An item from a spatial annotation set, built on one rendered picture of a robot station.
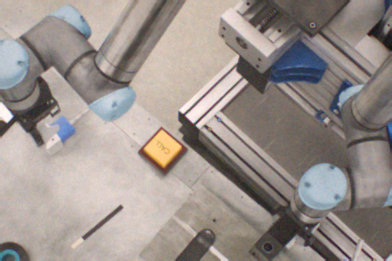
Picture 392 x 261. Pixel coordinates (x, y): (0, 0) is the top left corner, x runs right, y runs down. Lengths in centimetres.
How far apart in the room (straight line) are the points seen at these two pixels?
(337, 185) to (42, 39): 56
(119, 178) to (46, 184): 16
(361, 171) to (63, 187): 68
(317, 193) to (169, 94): 139
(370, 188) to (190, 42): 148
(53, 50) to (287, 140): 120
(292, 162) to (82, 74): 118
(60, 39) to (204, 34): 145
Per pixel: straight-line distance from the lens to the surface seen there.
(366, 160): 137
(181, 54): 270
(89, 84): 129
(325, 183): 132
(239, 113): 240
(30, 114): 150
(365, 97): 131
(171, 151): 169
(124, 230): 169
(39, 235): 170
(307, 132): 241
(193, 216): 160
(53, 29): 134
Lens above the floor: 245
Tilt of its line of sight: 71 degrees down
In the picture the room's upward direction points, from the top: 6 degrees clockwise
